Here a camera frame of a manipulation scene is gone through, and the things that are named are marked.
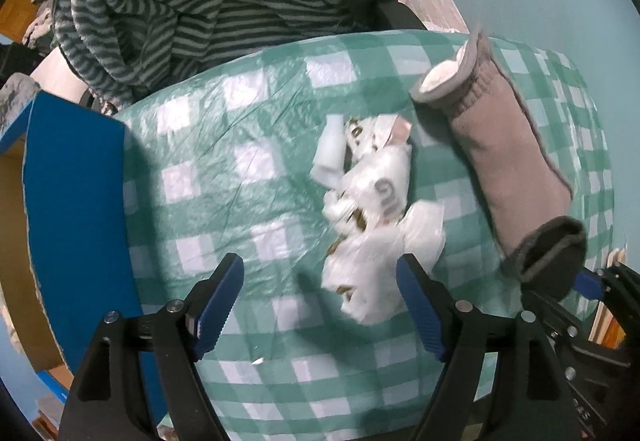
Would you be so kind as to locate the green checkered tablecloth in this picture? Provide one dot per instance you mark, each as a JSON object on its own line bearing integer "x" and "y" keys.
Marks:
{"x": 220, "y": 164}

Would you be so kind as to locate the black office chair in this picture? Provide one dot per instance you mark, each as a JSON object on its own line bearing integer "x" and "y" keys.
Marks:
{"x": 393, "y": 15}

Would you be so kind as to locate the grey brown fleece pouch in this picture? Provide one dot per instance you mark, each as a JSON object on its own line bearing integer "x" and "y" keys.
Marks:
{"x": 527, "y": 196}

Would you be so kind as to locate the white patterned cloth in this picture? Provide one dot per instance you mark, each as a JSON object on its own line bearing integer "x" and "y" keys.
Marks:
{"x": 365, "y": 166}

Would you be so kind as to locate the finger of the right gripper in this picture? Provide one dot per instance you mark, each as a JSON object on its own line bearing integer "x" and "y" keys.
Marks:
{"x": 557, "y": 322}
{"x": 590, "y": 284}

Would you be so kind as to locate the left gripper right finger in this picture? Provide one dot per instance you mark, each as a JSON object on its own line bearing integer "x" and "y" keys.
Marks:
{"x": 429, "y": 305}

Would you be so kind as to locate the blue cardboard box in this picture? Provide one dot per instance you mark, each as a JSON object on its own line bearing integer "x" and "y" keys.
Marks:
{"x": 64, "y": 254}

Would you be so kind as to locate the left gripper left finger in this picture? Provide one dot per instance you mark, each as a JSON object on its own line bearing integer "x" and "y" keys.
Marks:
{"x": 210, "y": 303}

